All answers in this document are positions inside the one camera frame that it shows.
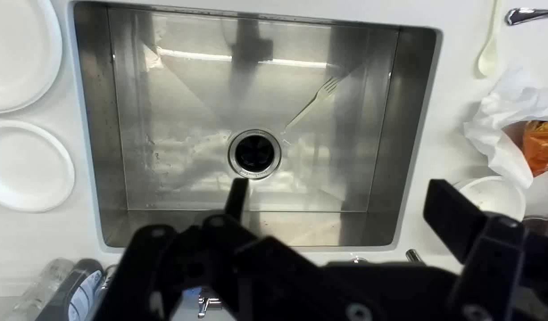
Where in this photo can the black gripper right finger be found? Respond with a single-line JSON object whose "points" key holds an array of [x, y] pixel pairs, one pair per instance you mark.
{"points": [[487, 261]]}

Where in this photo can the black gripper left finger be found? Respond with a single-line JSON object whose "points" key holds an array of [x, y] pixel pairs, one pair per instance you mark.
{"points": [[166, 261]]}

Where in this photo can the white tissue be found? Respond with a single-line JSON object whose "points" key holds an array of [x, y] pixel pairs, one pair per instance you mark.
{"points": [[510, 104]]}

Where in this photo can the medium white plate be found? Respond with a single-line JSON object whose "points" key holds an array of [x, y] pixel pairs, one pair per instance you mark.
{"points": [[23, 166]]}

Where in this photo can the large white plate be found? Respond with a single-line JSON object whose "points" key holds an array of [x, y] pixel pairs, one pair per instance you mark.
{"points": [[16, 54]]}

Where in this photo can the tall chrome faucet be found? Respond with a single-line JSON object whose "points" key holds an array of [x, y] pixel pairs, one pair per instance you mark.
{"points": [[205, 304]]}

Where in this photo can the white bowl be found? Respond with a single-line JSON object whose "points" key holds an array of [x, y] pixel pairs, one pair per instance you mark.
{"points": [[498, 193]]}

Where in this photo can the small chrome faucet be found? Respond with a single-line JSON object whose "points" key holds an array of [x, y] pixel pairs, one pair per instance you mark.
{"points": [[412, 256]]}

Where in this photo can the black sink drain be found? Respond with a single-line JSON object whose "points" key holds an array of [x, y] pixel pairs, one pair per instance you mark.
{"points": [[255, 152]]}

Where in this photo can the stainless steel sink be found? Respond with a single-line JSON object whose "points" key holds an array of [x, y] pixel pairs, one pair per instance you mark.
{"points": [[184, 108]]}

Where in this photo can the white plastic fork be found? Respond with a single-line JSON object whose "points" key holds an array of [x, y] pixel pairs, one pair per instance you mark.
{"points": [[326, 90]]}

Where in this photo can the metal spoon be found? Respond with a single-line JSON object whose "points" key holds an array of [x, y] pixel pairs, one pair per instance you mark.
{"points": [[523, 15]]}

